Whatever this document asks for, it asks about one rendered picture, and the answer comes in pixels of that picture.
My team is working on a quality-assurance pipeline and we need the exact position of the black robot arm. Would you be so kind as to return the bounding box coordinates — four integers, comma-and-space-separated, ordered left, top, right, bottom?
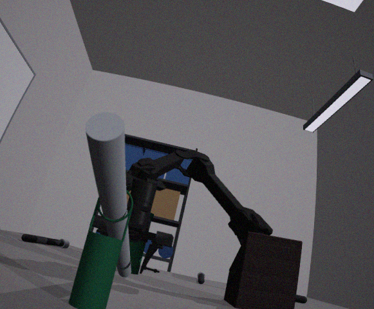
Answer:
126, 150, 273, 244

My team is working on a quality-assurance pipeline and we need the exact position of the dark green post with cap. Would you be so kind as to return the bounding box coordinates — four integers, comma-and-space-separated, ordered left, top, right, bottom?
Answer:
129, 212, 154, 274

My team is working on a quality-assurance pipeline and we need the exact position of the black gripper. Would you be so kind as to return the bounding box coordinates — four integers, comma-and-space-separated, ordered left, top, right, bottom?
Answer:
92, 200, 174, 274

